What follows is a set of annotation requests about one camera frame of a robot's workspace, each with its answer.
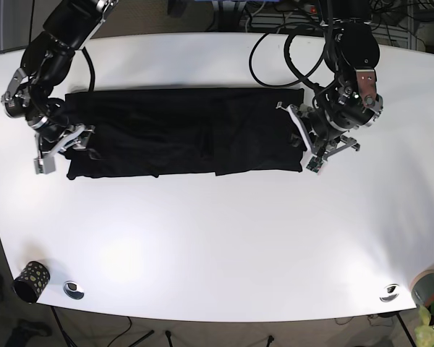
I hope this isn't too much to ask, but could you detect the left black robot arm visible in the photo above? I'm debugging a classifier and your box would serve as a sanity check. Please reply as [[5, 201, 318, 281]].
[[259, 1, 383, 174]]

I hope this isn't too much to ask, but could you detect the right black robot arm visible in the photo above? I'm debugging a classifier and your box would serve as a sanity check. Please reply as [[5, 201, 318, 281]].
[[1, 0, 118, 174]]

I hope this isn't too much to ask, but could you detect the table cable grommet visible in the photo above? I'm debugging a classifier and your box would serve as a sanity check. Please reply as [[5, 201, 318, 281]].
[[63, 281, 85, 300], [379, 284, 400, 303]]

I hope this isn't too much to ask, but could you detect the grey tape roll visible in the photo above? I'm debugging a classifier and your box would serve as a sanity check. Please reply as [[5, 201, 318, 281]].
[[410, 270, 434, 308]]

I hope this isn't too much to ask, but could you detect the green potted plant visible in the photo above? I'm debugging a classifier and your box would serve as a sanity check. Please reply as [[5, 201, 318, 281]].
[[414, 301, 434, 347]]

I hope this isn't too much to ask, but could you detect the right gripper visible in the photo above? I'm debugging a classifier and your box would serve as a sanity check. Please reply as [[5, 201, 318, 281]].
[[32, 119, 99, 174]]

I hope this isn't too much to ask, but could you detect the black gold-dotted cup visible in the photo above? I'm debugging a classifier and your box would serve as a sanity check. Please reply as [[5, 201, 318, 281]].
[[12, 261, 51, 304]]

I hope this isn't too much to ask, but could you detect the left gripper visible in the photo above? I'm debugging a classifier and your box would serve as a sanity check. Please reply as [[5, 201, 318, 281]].
[[276, 102, 360, 174]]

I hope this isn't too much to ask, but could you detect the left table cable grommet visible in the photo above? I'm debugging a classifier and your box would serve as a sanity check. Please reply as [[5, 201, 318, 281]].
[[63, 281, 85, 300]]

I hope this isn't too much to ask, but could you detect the right table cable grommet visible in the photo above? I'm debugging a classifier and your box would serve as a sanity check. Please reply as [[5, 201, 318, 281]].
[[379, 284, 400, 303]]

